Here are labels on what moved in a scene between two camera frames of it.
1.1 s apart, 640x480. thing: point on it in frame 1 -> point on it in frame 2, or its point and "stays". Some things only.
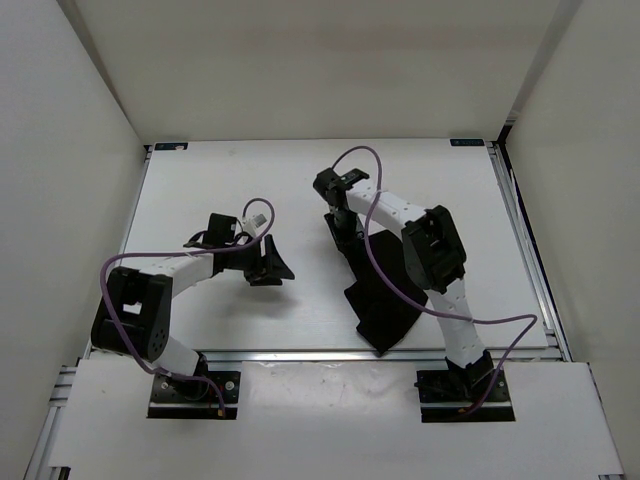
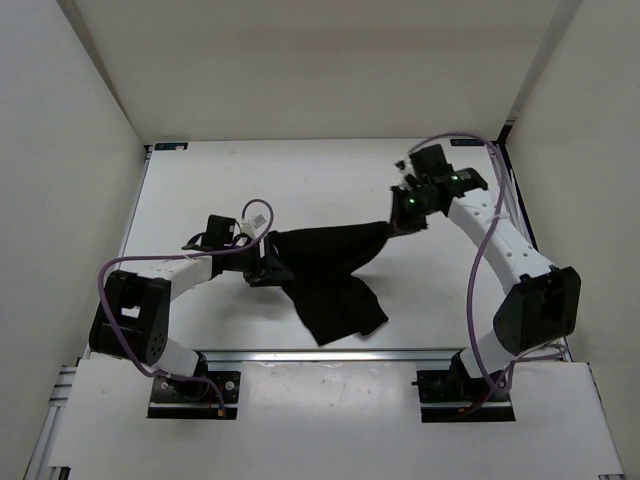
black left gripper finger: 276,268 stays
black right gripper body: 350,227 -> 410,209
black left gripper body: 249,260 stays
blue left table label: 169,146 stays
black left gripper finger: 269,280 stays
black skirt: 384,311 -> 330,300
